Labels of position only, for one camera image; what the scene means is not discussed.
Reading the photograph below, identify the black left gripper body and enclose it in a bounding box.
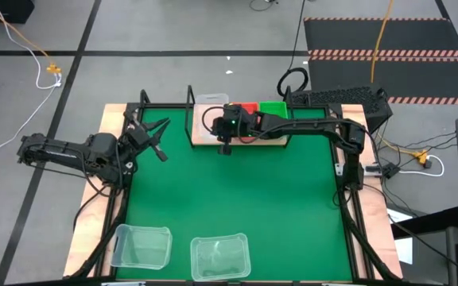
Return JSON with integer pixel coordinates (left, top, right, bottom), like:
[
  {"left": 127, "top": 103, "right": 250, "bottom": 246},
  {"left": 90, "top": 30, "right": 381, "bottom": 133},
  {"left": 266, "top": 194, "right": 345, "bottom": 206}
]
[{"left": 127, "top": 121, "right": 169, "bottom": 162}]

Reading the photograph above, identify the black perforated computer tower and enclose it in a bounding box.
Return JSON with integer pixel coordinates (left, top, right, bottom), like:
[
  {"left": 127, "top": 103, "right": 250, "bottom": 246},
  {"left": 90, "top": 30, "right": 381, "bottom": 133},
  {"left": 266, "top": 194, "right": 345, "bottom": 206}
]
[{"left": 292, "top": 82, "right": 394, "bottom": 135}]

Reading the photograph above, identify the white charger cable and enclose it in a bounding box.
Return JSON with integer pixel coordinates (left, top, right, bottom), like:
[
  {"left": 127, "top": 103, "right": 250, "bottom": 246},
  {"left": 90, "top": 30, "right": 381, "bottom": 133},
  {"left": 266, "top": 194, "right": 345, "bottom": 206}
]
[{"left": 398, "top": 153, "right": 445, "bottom": 178}]

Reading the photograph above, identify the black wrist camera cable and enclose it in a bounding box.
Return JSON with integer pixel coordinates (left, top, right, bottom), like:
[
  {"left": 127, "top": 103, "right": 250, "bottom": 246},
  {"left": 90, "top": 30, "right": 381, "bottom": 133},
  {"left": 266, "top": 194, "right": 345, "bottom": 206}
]
[{"left": 200, "top": 105, "right": 226, "bottom": 138}]

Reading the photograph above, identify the red plastic slotted basket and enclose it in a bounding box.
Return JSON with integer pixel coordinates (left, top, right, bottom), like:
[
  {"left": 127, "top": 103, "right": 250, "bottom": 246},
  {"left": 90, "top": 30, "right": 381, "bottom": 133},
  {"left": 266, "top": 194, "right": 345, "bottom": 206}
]
[{"left": 231, "top": 102, "right": 261, "bottom": 141}]

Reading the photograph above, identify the black equipment case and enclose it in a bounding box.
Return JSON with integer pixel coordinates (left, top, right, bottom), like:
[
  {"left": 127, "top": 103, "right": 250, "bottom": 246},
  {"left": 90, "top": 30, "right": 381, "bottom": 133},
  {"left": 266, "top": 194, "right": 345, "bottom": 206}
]
[{"left": 0, "top": 0, "right": 36, "bottom": 25}]

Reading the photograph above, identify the black coiled floor cable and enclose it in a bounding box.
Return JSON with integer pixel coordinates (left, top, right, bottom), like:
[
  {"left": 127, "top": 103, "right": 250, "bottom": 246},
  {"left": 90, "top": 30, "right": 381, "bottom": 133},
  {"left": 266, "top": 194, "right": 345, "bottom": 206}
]
[{"left": 276, "top": 0, "right": 310, "bottom": 99}]

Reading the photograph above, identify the clear plastic basket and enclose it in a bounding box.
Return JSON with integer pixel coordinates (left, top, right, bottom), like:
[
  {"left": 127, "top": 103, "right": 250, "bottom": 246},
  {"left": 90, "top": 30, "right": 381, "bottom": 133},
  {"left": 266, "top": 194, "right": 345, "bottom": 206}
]
[
  {"left": 190, "top": 233, "right": 252, "bottom": 282},
  {"left": 110, "top": 223, "right": 173, "bottom": 270},
  {"left": 195, "top": 93, "right": 231, "bottom": 141}
]

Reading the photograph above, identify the black hazard-striped floor mat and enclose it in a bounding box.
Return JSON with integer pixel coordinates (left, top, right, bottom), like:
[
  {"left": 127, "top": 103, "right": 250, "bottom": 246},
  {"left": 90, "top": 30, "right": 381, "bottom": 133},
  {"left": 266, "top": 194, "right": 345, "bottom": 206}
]
[
  {"left": 307, "top": 55, "right": 458, "bottom": 106},
  {"left": 302, "top": 17, "right": 458, "bottom": 57}
]

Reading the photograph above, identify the white power cable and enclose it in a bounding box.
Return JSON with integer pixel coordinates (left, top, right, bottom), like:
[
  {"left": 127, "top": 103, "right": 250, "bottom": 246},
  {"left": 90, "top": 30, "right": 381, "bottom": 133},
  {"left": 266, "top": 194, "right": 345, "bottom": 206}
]
[{"left": 0, "top": 73, "right": 63, "bottom": 164}]

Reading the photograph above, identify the orange cable with yellow plug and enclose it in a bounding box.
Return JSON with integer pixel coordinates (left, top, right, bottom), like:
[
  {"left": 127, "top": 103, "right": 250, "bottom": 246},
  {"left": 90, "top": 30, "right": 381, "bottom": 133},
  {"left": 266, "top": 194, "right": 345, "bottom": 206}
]
[{"left": 0, "top": 0, "right": 62, "bottom": 76}]

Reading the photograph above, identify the white paper sheet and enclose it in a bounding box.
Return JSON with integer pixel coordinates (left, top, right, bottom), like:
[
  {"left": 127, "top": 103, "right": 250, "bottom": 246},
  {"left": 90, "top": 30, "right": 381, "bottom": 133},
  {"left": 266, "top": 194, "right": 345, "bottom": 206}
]
[{"left": 386, "top": 207, "right": 413, "bottom": 265}]

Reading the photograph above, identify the yellow extension cable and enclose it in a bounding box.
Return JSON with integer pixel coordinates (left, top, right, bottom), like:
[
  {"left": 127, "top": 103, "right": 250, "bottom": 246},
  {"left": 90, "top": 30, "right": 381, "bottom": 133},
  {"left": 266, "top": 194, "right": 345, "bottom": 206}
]
[{"left": 370, "top": 0, "right": 396, "bottom": 83}]

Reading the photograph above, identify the black power adapter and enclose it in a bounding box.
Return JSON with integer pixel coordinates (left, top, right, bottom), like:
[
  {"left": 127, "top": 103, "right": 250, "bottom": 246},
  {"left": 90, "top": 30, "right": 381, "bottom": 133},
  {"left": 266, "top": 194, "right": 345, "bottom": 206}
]
[{"left": 382, "top": 161, "right": 401, "bottom": 180}]

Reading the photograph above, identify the green plastic basket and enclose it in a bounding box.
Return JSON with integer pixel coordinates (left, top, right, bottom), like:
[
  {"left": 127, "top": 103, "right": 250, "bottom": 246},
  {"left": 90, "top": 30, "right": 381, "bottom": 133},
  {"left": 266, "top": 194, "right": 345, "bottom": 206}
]
[{"left": 258, "top": 101, "right": 289, "bottom": 120}]

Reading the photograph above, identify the green table mat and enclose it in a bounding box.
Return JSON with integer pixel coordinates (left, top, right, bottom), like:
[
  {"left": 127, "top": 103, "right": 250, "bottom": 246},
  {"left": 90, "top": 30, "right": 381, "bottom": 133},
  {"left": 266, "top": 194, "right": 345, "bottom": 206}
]
[{"left": 115, "top": 106, "right": 353, "bottom": 281}]

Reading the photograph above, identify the black metal rig frame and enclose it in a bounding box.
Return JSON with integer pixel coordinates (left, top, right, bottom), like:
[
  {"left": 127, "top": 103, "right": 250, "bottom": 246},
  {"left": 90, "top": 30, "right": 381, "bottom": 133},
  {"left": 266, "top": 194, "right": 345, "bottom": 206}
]
[{"left": 64, "top": 85, "right": 403, "bottom": 286}]

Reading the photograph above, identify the yellow cable with power strip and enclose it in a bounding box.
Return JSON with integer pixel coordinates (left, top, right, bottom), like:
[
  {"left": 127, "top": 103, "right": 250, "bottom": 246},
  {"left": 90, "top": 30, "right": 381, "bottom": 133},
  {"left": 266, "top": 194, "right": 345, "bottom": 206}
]
[{"left": 375, "top": 130, "right": 433, "bottom": 166}]

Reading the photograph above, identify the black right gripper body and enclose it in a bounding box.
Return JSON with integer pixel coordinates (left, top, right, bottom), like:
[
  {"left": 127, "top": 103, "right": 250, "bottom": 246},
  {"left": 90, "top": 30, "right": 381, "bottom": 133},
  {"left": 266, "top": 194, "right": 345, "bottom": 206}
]
[{"left": 212, "top": 106, "right": 260, "bottom": 156}]

